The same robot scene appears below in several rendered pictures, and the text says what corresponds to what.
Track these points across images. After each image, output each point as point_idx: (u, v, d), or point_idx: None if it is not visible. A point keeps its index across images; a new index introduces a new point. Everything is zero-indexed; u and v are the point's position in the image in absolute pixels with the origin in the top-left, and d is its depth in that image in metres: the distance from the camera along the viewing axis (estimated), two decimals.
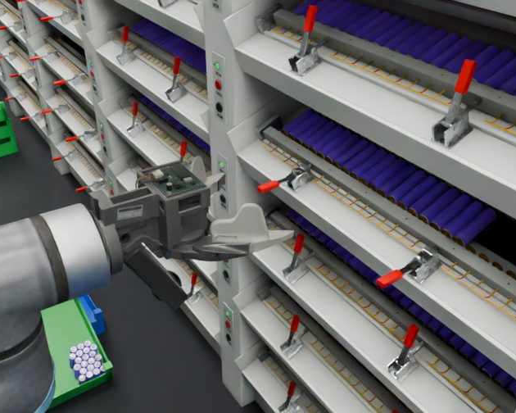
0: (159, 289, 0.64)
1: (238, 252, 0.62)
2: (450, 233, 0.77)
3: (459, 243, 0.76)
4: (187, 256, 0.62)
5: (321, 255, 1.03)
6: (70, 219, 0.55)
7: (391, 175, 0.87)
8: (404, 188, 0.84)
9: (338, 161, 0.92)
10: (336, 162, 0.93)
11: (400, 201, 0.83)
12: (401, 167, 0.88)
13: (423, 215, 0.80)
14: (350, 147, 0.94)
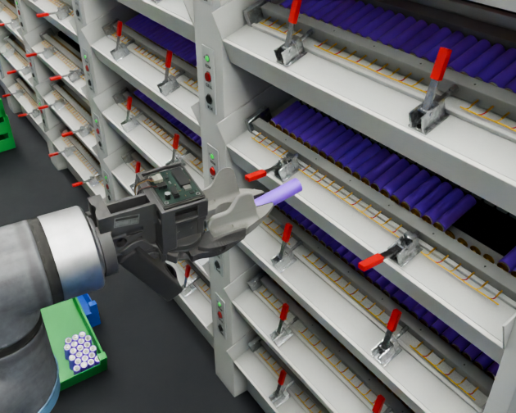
0: (154, 285, 0.66)
1: (237, 238, 0.65)
2: (430, 218, 0.79)
3: (439, 229, 0.78)
4: (182, 259, 0.63)
5: (310, 243, 1.05)
6: (66, 227, 0.56)
7: (376, 164, 0.89)
8: (387, 175, 0.86)
9: (324, 151, 0.94)
10: (322, 152, 0.95)
11: (384, 189, 0.85)
12: (385, 156, 0.90)
13: (405, 202, 0.82)
14: (337, 138, 0.96)
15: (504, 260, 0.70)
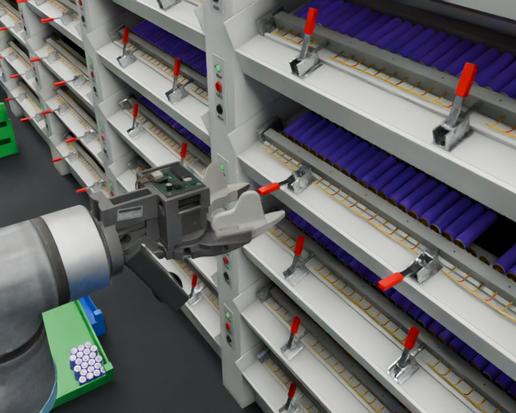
0: (160, 290, 0.64)
1: (242, 241, 0.64)
2: (450, 235, 0.77)
3: (459, 246, 0.76)
4: (187, 256, 0.62)
5: (322, 256, 1.03)
6: (70, 220, 0.55)
7: (392, 178, 0.87)
8: (405, 190, 0.84)
9: (339, 163, 0.92)
10: (336, 165, 0.93)
11: (401, 204, 0.83)
12: (401, 170, 0.88)
13: (423, 218, 0.80)
14: (351, 150, 0.94)
15: None
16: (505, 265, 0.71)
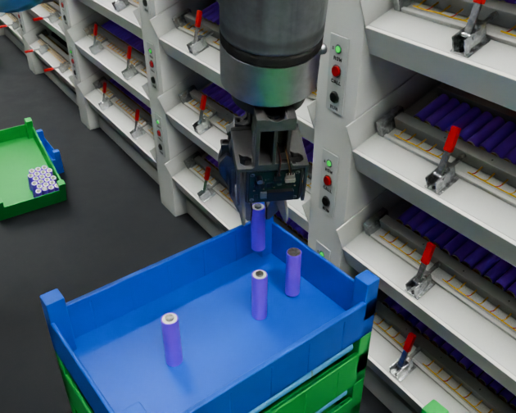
0: None
1: (225, 181, 0.66)
2: None
3: None
4: (228, 132, 0.61)
5: (218, 30, 1.28)
6: (268, 88, 0.49)
7: None
8: None
9: None
10: None
11: None
12: None
13: None
14: None
15: None
16: None
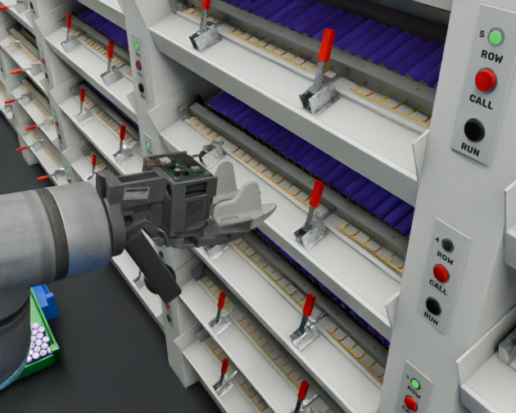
0: (155, 279, 0.63)
1: (242, 230, 0.64)
2: (346, 195, 0.80)
3: (354, 205, 0.79)
4: (187, 246, 0.61)
5: None
6: (76, 193, 0.54)
7: (302, 144, 0.90)
8: (310, 155, 0.87)
9: (255, 132, 0.95)
10: (253, 133, 0.96)
11: (306, 168, 0.86)
12: None
13: (324, 180, 0.83)
14: (268, 120, 0.97)
15: (409, 233, 0.71)
16: (392, 221, 0.74)
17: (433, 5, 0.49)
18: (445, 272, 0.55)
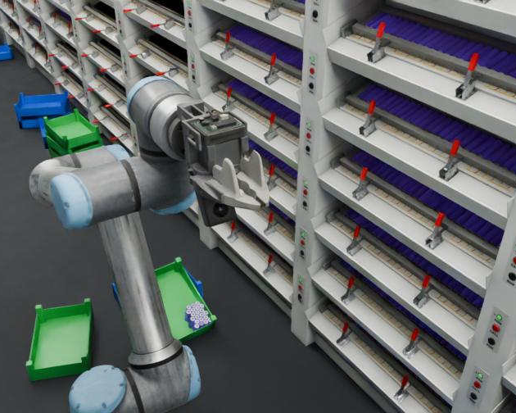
0: (196, 197, 0.83)
1: (215, 197, 0.72)
2: (452, 220, 1.44)
3: None
4: None
5: (370, 238, 1.70)
6: (175, 101, 0.83)
7: (419, 188, 1.54)
8: (427, 195, 1.51)
9: (387, 179, 1.59)
10: (386, 180, 1.60)
11: (425, 203, 1.50)
12: (424, 183, 1.55)
13: (437, 211, 1.47)
14: (394, 171, 1.61)
15: (492, 241, 1.35)
16: (481, 234, 1.38)
17: None
18: None
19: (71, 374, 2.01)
